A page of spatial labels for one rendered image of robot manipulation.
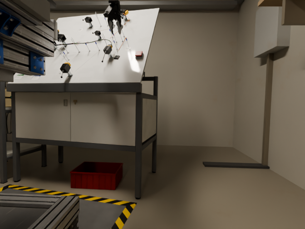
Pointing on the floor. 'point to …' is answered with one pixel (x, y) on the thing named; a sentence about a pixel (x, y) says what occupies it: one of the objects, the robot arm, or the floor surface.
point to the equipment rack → (7, 147)
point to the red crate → (96, 175)
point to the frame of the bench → (140, 146)
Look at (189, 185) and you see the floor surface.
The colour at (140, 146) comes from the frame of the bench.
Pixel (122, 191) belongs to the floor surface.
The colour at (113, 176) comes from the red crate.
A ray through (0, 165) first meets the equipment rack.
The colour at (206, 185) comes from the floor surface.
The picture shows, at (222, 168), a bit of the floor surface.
